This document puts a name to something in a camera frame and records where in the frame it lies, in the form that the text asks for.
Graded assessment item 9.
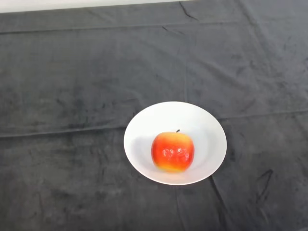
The red and yellow apple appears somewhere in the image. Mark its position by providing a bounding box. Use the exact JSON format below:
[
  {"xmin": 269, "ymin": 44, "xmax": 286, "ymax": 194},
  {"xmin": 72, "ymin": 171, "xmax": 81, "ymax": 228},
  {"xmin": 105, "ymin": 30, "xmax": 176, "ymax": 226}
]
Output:
[{"xmin": 151, "ymin": 129, "xmax": 195, "ymax": 174}]

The round white plate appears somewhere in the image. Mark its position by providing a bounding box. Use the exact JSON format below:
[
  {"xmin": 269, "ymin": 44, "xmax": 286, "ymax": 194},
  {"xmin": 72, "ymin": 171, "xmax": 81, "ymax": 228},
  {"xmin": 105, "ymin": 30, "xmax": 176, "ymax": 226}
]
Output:
[{"xmin": 123, "ymin": 101, "xmax": 228, "ymax": 186}]

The black velvet cloth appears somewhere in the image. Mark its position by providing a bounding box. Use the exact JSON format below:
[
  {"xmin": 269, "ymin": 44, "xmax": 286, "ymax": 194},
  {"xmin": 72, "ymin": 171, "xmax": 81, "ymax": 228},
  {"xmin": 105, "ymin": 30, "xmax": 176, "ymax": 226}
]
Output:
[{"xmin": 0, "ymin": 0, "xmax": 308, "ymax": 231}]

